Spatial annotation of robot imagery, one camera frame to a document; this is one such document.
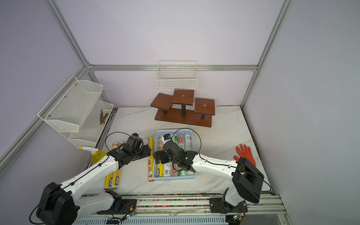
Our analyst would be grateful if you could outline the clear wrap roll red label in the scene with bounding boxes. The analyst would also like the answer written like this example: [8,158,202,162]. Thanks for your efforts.
[172,134,186,177]

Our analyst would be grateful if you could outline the yellow plastic wrap roll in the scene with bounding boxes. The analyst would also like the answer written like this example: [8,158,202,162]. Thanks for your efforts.
[156,136,164,177]

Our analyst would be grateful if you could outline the clear wrap roll green label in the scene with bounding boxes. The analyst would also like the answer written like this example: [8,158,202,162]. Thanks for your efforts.
[185,134,195,176]

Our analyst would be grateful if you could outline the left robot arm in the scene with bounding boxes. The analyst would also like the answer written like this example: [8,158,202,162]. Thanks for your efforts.
[31,133,152,225]

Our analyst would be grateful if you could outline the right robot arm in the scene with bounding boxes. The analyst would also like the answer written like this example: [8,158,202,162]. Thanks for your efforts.
[153,141,265,206]

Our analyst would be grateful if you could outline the blue plastic basket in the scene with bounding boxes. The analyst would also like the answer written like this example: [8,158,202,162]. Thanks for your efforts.
[153,128,197,181]

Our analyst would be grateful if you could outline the yellow spray bottle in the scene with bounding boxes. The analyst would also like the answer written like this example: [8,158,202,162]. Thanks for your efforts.
[79,146,107,164]

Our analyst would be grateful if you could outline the yellow roll far left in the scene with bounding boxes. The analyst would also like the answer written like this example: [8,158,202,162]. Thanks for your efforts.
[104,142,120,190]

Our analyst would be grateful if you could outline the brown twigs in shelf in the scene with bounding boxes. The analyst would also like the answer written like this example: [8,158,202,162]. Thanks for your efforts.
[99,110,109,125]

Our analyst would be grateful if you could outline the brown wooden tiered stand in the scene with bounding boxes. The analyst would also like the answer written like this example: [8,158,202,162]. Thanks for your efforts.
[151,90,216,128]

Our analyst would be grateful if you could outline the white mesh lower shelf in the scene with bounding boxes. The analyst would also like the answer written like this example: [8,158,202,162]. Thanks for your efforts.
[67,100,113,148]

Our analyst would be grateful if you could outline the white mesh shelf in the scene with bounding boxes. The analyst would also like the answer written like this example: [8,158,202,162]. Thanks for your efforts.
[37,76,103,133]
[67,100,113,148]

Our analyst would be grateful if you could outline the red work glove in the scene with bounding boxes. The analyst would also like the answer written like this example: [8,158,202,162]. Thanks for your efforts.
[233,144,256,166]

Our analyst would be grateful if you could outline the white mesh upper shelf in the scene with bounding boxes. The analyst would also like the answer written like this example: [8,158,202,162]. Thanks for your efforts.
[37,76,103,133]

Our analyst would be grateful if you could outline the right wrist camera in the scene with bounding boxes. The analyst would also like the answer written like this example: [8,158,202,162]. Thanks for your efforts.
[162,134,172,143]

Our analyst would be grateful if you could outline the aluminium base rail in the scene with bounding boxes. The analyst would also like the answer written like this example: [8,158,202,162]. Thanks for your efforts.
[56,192,287,218]

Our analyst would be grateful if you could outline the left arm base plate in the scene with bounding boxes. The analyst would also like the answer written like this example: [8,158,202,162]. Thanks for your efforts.
[96,199,137,215]

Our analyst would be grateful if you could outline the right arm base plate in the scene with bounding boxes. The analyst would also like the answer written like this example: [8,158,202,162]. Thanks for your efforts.
[209,198,248,214]

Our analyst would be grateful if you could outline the white wire wall basket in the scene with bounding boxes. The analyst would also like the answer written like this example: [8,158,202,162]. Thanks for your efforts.
[156,61,198,91]

